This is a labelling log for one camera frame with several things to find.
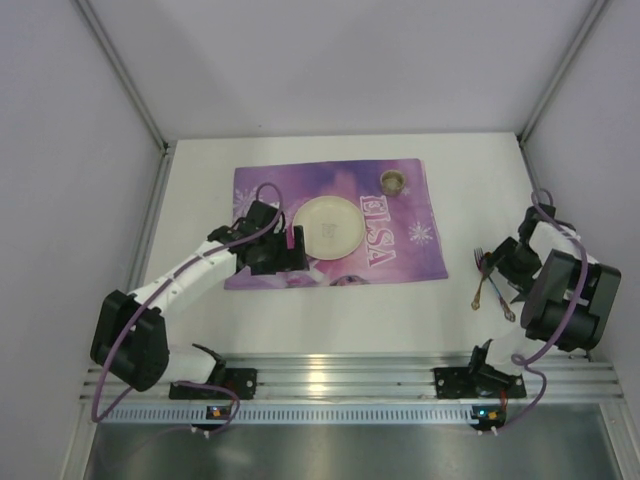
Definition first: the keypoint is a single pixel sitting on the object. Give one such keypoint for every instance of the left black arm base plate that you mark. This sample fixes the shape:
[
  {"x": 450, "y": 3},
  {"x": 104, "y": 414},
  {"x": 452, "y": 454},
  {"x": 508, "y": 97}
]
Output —
[{"x": 241, "y": 381}]

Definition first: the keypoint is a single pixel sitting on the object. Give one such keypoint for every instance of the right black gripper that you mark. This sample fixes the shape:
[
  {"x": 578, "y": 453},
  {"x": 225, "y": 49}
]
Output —
[{"x": 498, "y": 258}]

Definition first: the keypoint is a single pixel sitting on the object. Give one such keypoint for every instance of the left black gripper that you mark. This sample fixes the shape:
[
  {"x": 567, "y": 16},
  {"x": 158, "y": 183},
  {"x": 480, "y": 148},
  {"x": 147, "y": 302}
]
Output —
[{"x": 292, "y": 251}]

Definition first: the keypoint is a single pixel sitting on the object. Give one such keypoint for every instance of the right aluminium corner post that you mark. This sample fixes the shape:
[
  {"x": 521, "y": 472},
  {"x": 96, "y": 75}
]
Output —
[{"x": 577, "y": 42}]

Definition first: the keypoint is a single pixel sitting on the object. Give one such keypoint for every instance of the iridescent metal fork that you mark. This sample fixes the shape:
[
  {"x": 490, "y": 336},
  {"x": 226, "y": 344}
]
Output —
[{"x": 508, "y": 313}]

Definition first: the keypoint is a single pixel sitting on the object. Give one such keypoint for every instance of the aluminium corner post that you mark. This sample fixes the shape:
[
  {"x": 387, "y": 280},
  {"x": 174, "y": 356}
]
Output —
[
  {"x": 577, "y": 42},
  {"x": 98, "y": 31}
]

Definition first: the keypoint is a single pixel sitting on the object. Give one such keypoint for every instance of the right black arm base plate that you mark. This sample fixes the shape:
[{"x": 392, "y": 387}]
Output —
[{"x": 453, "y": 383}]

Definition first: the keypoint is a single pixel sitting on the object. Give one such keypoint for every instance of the cream round plate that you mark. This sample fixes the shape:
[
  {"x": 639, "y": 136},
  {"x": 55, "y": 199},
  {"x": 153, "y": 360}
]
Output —
[{"x": 333, "y": 227}]

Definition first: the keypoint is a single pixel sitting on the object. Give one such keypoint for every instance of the left aluminium corner post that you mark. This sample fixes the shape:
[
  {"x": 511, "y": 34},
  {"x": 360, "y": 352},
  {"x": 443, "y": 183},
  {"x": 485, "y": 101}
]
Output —
[{"x": 98, "y": 31}]

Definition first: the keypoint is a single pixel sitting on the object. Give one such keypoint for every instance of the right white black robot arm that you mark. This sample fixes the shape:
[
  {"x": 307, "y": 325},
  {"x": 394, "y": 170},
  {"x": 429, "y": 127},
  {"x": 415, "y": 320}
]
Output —
[{"x": 566, "y": 296}]

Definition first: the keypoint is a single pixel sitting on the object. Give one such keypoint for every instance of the white slotted cable duct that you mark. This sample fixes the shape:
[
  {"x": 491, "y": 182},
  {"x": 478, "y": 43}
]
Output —
[{"x": 299, "y": 414}]

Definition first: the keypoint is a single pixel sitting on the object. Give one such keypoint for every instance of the small glass cup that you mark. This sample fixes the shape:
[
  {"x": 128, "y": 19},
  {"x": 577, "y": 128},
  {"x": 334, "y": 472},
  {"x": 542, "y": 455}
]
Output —
[{"x": 392, "y": 183}]

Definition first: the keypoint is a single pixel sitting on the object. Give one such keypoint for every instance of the gold metal spoon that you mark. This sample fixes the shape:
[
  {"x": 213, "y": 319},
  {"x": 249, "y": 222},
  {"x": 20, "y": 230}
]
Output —
[{"x": 481, "y": 285}]

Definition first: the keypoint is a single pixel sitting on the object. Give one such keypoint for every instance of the aluminium mounting rail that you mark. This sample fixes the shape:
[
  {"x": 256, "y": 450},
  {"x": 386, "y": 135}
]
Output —
[{"x": 570, "y": 378}]

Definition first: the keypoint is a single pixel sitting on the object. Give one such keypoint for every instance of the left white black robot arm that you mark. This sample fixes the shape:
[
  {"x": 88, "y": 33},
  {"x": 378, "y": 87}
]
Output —
[{"x": 131, "y": 339}]

